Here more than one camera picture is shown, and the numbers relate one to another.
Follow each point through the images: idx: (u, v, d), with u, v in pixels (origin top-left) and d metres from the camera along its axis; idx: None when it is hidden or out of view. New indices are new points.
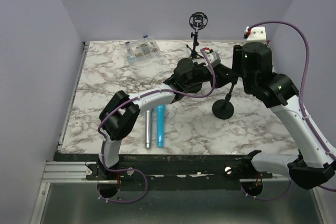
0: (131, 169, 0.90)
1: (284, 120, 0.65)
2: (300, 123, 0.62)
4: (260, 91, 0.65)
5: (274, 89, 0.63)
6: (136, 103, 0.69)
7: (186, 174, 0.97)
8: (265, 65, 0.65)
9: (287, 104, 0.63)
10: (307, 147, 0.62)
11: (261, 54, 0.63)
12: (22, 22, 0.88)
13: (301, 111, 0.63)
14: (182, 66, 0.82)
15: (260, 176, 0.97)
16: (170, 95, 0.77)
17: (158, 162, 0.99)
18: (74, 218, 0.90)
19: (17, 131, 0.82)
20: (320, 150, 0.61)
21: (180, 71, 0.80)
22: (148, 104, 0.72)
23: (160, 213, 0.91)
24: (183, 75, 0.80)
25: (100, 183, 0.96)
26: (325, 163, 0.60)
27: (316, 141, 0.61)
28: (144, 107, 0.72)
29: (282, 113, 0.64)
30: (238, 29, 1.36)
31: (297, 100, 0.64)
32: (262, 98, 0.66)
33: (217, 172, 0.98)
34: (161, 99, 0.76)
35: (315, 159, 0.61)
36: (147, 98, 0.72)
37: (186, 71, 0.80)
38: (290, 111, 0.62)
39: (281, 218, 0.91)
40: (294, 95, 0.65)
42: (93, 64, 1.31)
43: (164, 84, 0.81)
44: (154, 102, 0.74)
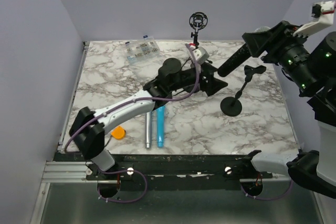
0: (131, 170, 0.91)
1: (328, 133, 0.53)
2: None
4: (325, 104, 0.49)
5: None
6: (103, 119, 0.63)
7: (186, 174, 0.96)
8: None
9: None
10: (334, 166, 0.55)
11: None
12: (22, 22, 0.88)
13: None
14: (168, 66, 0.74)
15: (260, 176, 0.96)
16: (147, 104, 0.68)
17: (158, 162, 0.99)
18: (73, 218, 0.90)
19: (17, 132, 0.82)
20: None
21: (166, 71, 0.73)
22: (119, 117, 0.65)
23: (160, 213, 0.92)
24: (168, 77, 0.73)
25: (100, 183, 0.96)
26: None
27: None
28: (116, 122, 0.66)
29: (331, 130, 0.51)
30: (238, 29, 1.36)
31: None
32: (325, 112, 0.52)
33: (217, 172, 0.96)
34: (139, 109, 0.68)
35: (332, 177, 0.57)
36: (116, 113, 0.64)
37: (172, 71, 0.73)
38: None
39: (281, 218, 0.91)
40: None
42: (93, 64, 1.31)
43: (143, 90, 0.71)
44: (128, 114, 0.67)
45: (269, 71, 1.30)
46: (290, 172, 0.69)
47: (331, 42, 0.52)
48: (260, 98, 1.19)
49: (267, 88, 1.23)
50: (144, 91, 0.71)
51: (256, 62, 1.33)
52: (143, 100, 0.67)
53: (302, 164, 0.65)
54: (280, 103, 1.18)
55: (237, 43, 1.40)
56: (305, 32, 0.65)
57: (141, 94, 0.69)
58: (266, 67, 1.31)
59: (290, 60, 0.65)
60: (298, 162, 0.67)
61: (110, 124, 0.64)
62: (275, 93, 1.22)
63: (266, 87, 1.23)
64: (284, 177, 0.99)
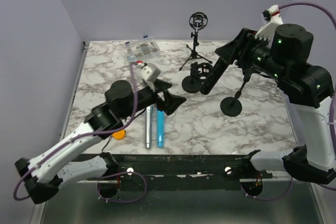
0: (131, 171, 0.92)
1: (305, 119, 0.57)
2: (324, 128, 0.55)
4: (291, 86, 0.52)
5: (310, 84, 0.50)
6: (37, 171, 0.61)
7: (185, 175, 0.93)
8: (302, 53, 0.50)
9: (319, 107, 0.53)
10: (319, 150, 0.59)
11: (302, 40, 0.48)
12: (22, 22, 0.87)
13: (329, 115, 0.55)
14: (115, 89, 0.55)
15: (260, 176, 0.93)
16: (88, 141, 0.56)
17: (158, 162, 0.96)
18: (75, 218, 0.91)
19: (17, 132, 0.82)
20: (332, 156, 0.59)
21: (111, 96, 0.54)
22: (56, 165, 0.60)
23: (160, 213, 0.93)
24: (116, 105, 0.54)
25: (100, 183, 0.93)
26: (331, 168, 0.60)
27: (331, 147, 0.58)
28: (57, 168, 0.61)
29: (304, 109, 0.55)
30: (238, 29, 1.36)
31: (331, 102, 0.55)
32: (293, 94, 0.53)
33: (217, 173, 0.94)
34: (79, 150, 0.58)
35: (321, 162, 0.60)
36: (50, 161, 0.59)
37: (119, 95, 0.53)
38: (319, 115, 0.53)
39: (281, 218, 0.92)
40: (327, 96, 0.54)
42: (93, 64, 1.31)
43: (84, 122, 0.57)
44: (69, 157, 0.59)
45: None
46: (285, 166, 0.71)
47: (280, 31, 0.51)
48: (259, 99, 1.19)
49: (267, 88, 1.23)
50: (85, 123, 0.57)
51: None
52: (81, 138, 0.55)
53: (296, 157, 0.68)
54: (279, 103, 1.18)
55: None
56: (264, 34, 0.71)
57: (82, 128, 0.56)
58: None
59: (259, 57, 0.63)
60: (293, 155, 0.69)
61: (46, 174, 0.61)
62: (275, 93, 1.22)
63: (266, 87, 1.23)
64: (284, 176, 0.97)
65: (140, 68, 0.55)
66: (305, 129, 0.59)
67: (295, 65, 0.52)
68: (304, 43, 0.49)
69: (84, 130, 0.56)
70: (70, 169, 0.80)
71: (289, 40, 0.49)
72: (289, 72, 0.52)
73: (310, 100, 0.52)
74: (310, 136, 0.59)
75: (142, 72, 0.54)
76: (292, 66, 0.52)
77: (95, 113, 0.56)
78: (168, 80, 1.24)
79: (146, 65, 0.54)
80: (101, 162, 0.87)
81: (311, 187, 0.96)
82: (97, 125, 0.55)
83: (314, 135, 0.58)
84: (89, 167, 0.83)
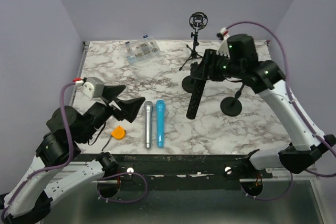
0: (129, 172, 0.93)
1: (271, 104, 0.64)
2: (286, 106, 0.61)
4: (247, 77, 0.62)
5: (261, 74, 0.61)
6: (11, 208, 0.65)
7: (186, 175, 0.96)
8: (249, 52, 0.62)
9: (274, 88, 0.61)
10: (294, 129, 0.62)
11: (243, 41, 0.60)
12: (21, 21, 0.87)
13: (287, 95, 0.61)
14: (56, 119, 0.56)
15: (260, 176, 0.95)
16: (45, 175, 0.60)
17: (158, 162, 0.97)
18: (75, 218, 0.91)
19: (16, 132, 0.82)
20: (307, 132, 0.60)
21: (53, 127, 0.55)
22: (24, 201, 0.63)
23: (161, 213, 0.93)
24: (61, 134, 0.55)
25: (100, 183, 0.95)
26: (312, 145, 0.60)
27: (303, 124, 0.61)
28: (27, 203, 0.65)
29: (268, 94, 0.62)
30: (238, 29, 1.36)
31: (285, 85, 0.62)
32: (249, 84, 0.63)
33: (217, 173, 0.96)
34: (40, 182, 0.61)
35: (302, 140, 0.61)
36: (18, 198, 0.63)
37: (62, 125, 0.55)
38: (276, 95, 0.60)
39: (281, 218, 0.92)
40: (281, 80, 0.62)
42: (93, 64, 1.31)
43: (37, 157, 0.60)
44: (34, 192, 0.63)
45: None
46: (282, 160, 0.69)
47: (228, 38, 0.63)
48: (260, 98, 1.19)
49: None
50: (38, 157, 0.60)
51: None
52: (36, 174, 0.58)
53: (291, 149, 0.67)
54: None
55: None
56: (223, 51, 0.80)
57: (36, 164, 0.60)
58: None
59: (225, 66, 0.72)
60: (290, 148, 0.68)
61: (20, 209, 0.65)
62: None
63: None
64: (284, 176, 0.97)
65: (82, 85, 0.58)
66: (277, 115, 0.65)
67: (246, 61, 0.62)
68: (246, 42, 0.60)
69: (38, 166, 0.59)
70: (61, 184, 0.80)
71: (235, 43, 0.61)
72: (243, 67, 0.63)
73: (260, 86, 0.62)
74: (282, 118, 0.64)
75: (85, 89, 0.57)
76: (243, 62, 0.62)
77: (44, 146, 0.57)
78: (168, 80, 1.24)
79: (85, 82, 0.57)
80: (95, 168, 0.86)
81: (311, 187, 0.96)
82: (49, 158, 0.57)
83: (283, 116, 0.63)
84: (82, 176, 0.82)
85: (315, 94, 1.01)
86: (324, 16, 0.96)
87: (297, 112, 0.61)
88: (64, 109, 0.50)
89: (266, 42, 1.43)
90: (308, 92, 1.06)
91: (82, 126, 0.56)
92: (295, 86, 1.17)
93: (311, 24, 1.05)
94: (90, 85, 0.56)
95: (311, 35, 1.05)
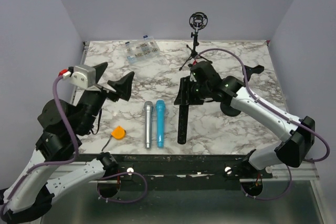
0: (129, 172, 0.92)
1: (244, 110, 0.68)
2: (254, 106, 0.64)
4: (214, 94, 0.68)
5: (223, 89, 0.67)
6: (12, 202, 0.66)
7: (186, 175, 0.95)
8: (210, 74, 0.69)
9: (238, 95, 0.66)
10: (270, 123, 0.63)
11: (202, 66, 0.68)
12: (21, 21, 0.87)
13: (251, 95, 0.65)
14: (48, 115, 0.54)
15: (260, 176, 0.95)
16: (44, 170, 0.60)
17: (158, 162, 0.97)
18: (74, 218, 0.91)
19: (16, 132, 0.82)
20: (281, 121, 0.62)
21: (44, 123, 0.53)
22: (24, 195, 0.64)
23: (161, 214, 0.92)
24: (55, 129, 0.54)
25: (100, 183, 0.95)
26: (290, 131, 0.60)
27: (274, 115, 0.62)
28: (27, 199, 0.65)
29: (237, 103, 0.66)
30: (238, 29, 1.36)
31: (245, 89, 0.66)
32: (218, 99, 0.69)
33: (217, 172, 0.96)
34: (39, 177, 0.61)
35: (281, 131, 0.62)
36: (18, 192, 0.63)
37: (52, 121, 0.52)
38: (241, 99, 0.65)
39: (281, 218, 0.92)
40: (242, 87, 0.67)
42: (93, 64, 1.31)
43: (36, 150, 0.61)
44: (34, 187, 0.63)
45: (270, 71, 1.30)
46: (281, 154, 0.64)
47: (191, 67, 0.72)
48: None
49: (267, 88, 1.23)
50: (38, 151, 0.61)
51: (256, 62, 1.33)
52: (35, 169, 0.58)
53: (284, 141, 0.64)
54: (279, 103, 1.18)
55: (237, 43, 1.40)
56: None
57: (37, 158, 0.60)
58: (266, 67, 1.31)
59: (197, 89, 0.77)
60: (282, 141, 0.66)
61: (20, 204, 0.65)
62: (275, 93, 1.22)
63: (266, 87, 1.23)
64: (284, 176, 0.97)
65: (70, 77, 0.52)
66: (253, 118, 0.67)
67: (210, 81, 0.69)
68: (205, 67, 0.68)
69: (37, 160, 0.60)
70: (63, 181, 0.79)
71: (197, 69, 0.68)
72: (209, 87, 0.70)
73: (227, 100, 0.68)
74: (257, 118, 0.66)
75: (76, 79, 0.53)
76: (208, 83, 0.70)
77: (44, 139, 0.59)
78: (168, 80, 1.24)
79: (73, 72, 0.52)
80: (96, 166, 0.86)
81: (311, 187, 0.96)
82: (50, 150, 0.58)
83: (257, 116, 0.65)
84: (85, 173, 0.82)
85: (315, 94, 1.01)
86: (324, 16, 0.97)
87: (265, 107, 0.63)
88: (59, 102, 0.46)
89: (266, 42, 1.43)
90: (308, 91, 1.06)
91: (77, 118, 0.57)
92: (295, 86, 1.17)
93: (311, 24, 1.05)
94: (81, 75, 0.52)
95: (310, 35, 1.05)
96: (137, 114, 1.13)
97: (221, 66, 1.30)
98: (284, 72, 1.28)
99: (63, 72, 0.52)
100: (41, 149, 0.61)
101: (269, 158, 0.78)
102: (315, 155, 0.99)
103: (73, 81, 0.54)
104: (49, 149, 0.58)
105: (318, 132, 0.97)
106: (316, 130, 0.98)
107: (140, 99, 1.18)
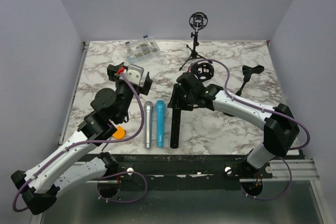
0: (129, 172, 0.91)
1: (227, 110, 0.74)
2: (232, 104, 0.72)
4: (198, 100, 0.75)
5: (206, 95, 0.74)
6: (34, 182, 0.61)
7: (186, 174, 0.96)
8: (194, 83, 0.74)
9: (217, 98, 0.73)
10: (248, 116, 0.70)
11: (185, 76, 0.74)
12: (22, 22, 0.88)
13: (228, 95, 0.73)
14: (101, 99, 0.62)
15: (260, 176, 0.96)
16: (83, 148, 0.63)
17: (157, 162, 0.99)
18: (74, 218, 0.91)
19: (17, 132, 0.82)
20: (256, 112, 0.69)
21: (97, 106, 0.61)
22: (53, 174, 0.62)
23: (160, 213, 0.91)
24: (104, 113, 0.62)
25: (100, 183, 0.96)
26: (264, 118, 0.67)
27: (250, 107, 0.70)
28: (53, 179, 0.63)
29: (220, 105, 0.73)
30: (238, 29, 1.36)
31: (224, 93, 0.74)
32: (202, 105, 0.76)
33: (217, 172, 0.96)
34: (75, 156, 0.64)
35: (259, 120, 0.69)
36: (47, 170, 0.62)
37: (105, 105, 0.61)
38: (220, 100, 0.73)
39: (282, 218, 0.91)
40: (220, 91, 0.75)
42: (93, 64, 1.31)
43: (76, 131, 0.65)
44: (64, 166, 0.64)
45: (269, 71, 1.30)
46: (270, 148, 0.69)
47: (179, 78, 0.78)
48: (260, 99, 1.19)
49: (267, 88, 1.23)
50: (77, 131, 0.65)
51: (256, 62, 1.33)
52: (78, 146, 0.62)
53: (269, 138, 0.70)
54: (279, 103, 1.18)
55: (237, 43, 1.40)
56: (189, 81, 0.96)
57: (77, 137, 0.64)
58: (266, 67, 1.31)
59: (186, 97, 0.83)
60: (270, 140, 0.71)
61: (44, 185, 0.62)
62: (275, 93, 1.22)
63: (266, 87, 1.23)
64: (284, 177, 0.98)
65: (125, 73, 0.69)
66: (236, 116, 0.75)
67: (195, 90, 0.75)
68: (189, 77, 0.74)
69: (77, 139, 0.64)
70: (67, 175, 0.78)
71: (180, 80, 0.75)
72: (193, 95, 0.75)
73: (210, 105, 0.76)
74: (238, 115, 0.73)
75: (130, 76, 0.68)
76: (192, 92, 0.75)
77: (89, 121, 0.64)
78: (168, 80, 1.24)
79: (128, 70, 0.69)
80: (98, 164, 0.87)
81: (311, 186, 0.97)
82: (92, 132, 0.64)
83: (237, 113, 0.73)
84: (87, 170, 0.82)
85: (315, 94, 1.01)
86: (323, 17, 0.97)
87: (241, 103, 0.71)
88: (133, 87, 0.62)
89: (266, 42, 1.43)
90: (307, 92, 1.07)
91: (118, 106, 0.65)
92: (294, 86, 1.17)
93: (310, 25, 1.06)
94: (136, 72, 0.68)
95: (310, 35, 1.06)
96: (137, 114, 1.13)
97: (221, 66, 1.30)
98: (284, 72, 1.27)
99: (122, 70, 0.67)
100: (83, 130, 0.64)
101: (263, 153, 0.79)
102: (315, 155, 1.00)
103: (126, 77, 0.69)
104: (92, 130, 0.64)
105: (318, 132, 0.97)
106: (316, 130, 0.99)
107: (140, 99, 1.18)
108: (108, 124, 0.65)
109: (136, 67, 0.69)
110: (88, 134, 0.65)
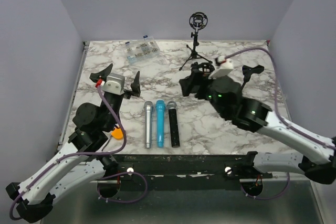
0: (129, 172, 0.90)
1: (279, 138, 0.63)
2: (289, 134, 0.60)
4: (240, 121, 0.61)
5: (251, 119, 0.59)
6: (27, 194, 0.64)
7: (186, 174, 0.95)
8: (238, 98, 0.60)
9: (269, 123, 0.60)
10: (305, 149, 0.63)
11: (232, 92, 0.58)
12: (22, 23, 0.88)
13: (282, 122, 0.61)
14: (81, 116, 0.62)
15: (260, 176, 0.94)
16: (75, 159, 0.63)
17: (158, 162, 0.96)
18: (74, 219, 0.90)
19: (17, 132, 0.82)
20: (317, 147, 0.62)
21: (79, 124, 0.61)
22: (45, 187, 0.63)
23: (160, 213, 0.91)
24: (88, 128, 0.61)
25: (100, 183, 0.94)
26: (328, 156, 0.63)
27: (311, 141, 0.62)
28: (47, 189, 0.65)
29: (273, 131, 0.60)
30: (238, 29, 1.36)
31: (274, 114, 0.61)
32: (240, 126, 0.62)
33: (217, 172, 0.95)
34: (67, 168, 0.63)
35: (319, 156, 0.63)
36: (40, 182, 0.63)
37: (85, 121, 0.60)
38: (274, 128, 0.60)
39: (281, 218, 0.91)
40: (269, 112, 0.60)
42: (93, 64, 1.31)
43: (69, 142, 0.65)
44: (56, 178, 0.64)
45: (269, 71, 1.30)
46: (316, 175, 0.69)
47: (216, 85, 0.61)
48: (259, 99, 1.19)
49: (267, 88, 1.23)
50: (69, 143, 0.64)
51: (256, 62, 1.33)
52: (67, 158, 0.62)
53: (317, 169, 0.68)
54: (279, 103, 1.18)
55: (237, 44, 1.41)
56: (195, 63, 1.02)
57: (67, 149, 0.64)
58: (266, 67, 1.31)
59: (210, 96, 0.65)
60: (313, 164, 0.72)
61: (37, 196, 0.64)
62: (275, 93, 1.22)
63: (266, 87, 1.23)
64: (282, 176, 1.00)
65: (105, 85, 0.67)
66: (284, 144, 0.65)
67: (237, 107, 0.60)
68: (237, 92, 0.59)
69: (69, 150, 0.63)
70: (63, 182, 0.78)
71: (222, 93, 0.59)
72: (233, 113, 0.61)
73: (255, 128, 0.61)
74: (292, 144, 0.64)
75: (110, 86, 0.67)
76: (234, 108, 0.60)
77: (80, 132, 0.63)
78: (168, 81, 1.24)
79: (107, 81, 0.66)
80: (96, 166, 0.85)
81: (312, 187, 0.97)
82: (82, 144, 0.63)
83: (293, 144, 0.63)
84: (84, 174, 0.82)
85: (315, 93, 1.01)
86: (323, 16, 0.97)
87: (300, 134, 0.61)
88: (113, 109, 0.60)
89: (266, 42, 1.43)
90: (307, 92, 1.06)
91: (103, 118, 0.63)
92: (294, 86, 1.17)
93: (310, 25, 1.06)
94: (115, 83, 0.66)
95: (310, 35, 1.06)
96: (137, 114, 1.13)
97: None
98: (284, 72, 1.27)
99: (100, 82, 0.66)
100: (74, 141, 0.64)
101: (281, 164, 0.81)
102: None
103: (106, 88, 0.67)
104: (82, 141, 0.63)
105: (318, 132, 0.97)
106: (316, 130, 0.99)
107: (140, 99, 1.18)
108: (98, 134, 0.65)
109: (114, 77, 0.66)
110: (79, 145, 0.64)
